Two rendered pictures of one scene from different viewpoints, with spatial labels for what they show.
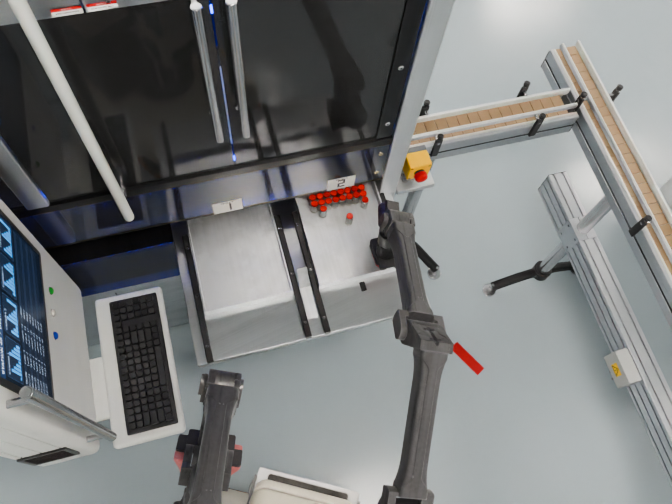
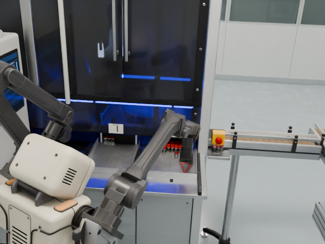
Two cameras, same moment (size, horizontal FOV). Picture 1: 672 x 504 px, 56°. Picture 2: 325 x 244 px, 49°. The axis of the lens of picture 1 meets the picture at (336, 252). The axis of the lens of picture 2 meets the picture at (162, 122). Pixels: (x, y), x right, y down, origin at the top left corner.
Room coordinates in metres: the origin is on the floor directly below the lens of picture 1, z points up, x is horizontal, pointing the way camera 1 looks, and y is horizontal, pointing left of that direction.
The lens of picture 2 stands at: (-0.73, -0.76, 1.89)
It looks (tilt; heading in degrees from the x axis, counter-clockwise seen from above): 24 degrees down; 27
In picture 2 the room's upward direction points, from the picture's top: 2 degrees clockwise
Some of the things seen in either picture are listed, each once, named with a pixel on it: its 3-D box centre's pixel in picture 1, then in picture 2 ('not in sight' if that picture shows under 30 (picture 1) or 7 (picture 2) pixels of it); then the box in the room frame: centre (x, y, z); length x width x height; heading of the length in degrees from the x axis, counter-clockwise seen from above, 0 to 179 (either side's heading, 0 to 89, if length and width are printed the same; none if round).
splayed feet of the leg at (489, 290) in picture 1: (538, 274); not in sight; (1.20, -0.92, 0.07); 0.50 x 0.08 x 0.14; 114
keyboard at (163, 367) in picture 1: (142, 360); not in sight; (0.38, 0.50, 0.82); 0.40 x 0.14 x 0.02; 24
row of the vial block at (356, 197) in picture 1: (338, 201); (173, 150); (0.95, 0.02, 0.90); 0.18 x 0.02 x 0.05; 114
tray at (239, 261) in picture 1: (237, 251); (113, 154); (0.73, 0.29, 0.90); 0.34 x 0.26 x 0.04; 24
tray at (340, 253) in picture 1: (346, 227); (173, 159); (0.87, -0.02, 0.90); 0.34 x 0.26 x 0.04; 24
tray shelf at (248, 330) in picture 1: (298, 263); (141, 167); (0.73, 0.11, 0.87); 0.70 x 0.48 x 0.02; 114
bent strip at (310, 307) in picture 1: (307, 292); not in sight; (0.63, 0.06, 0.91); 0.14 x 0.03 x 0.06; 24
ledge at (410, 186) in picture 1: (409, 171); (218, 152); (1.12, -0.20, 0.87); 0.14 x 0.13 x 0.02; 24
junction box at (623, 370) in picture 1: (622, 368); not in sight; (0.69, -1.07, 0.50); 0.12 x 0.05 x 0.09; 24
